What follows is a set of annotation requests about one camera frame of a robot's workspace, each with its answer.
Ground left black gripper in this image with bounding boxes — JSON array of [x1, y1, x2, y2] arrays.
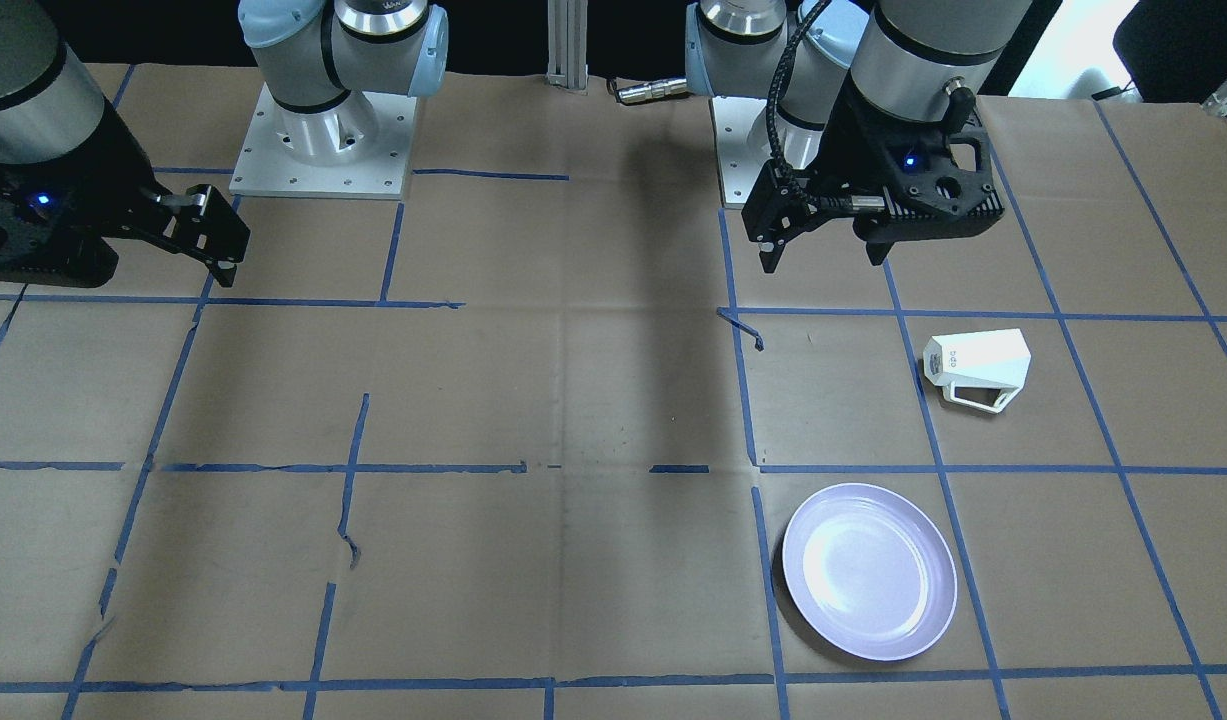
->
[[742, 88, 1002, 274]]

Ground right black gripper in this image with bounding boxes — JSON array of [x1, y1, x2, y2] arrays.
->
[[0, 129, 249, 288]]

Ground white angular cup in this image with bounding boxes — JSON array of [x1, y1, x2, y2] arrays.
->
[[921, 327, 1032, 415]]

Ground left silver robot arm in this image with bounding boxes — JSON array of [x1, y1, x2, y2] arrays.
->
[[685, 1, 1028, 274]]

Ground lavender plate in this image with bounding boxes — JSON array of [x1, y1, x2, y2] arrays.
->
[[782, 482, 960, 662]]

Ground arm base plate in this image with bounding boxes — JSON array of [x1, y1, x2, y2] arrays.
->
[[229, 87, 421, 201], [710, 96, 823, 209]]

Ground metal cable connector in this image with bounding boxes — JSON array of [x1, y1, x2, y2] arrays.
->
[[607, 77, 690, 105]]

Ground aluminium frame post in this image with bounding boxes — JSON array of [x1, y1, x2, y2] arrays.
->
[[544, 0, 589, 94]]

